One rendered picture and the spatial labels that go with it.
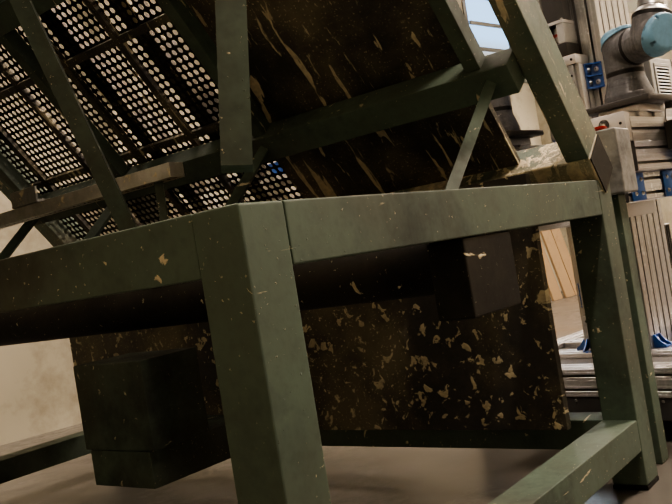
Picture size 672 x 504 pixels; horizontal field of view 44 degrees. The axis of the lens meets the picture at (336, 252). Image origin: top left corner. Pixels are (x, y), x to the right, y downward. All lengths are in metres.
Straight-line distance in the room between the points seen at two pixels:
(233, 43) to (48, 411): 3.99
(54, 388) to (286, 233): 3.95
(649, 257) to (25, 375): 3.36
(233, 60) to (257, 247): 0.26
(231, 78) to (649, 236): 2.15
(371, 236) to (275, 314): 0.26
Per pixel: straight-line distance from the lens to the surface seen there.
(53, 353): 4.99
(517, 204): 1.73
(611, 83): 2.77
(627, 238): 2.41
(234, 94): 1.13
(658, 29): 2.66
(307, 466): 1.12
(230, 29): 1.16
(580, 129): 2.12
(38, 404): 4.96
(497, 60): 2.00
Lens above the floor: 0.70
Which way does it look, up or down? level
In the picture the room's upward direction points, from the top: 9 degrees counter-clockwise
